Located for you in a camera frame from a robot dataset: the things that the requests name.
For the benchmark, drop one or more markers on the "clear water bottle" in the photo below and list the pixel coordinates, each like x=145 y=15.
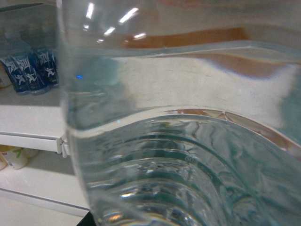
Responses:
x=184 y=112

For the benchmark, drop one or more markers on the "white metal shelf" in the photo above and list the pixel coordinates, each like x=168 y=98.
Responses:
x=34 y=122

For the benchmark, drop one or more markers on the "blue label drink bottle right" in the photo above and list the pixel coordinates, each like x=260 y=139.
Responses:
x=47 y=60

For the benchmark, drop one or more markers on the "blue label drink bottle left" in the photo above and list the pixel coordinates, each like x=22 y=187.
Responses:
x=15 y=75

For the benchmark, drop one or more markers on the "white bottle green mark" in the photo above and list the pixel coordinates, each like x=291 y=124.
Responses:
x=17 y=157

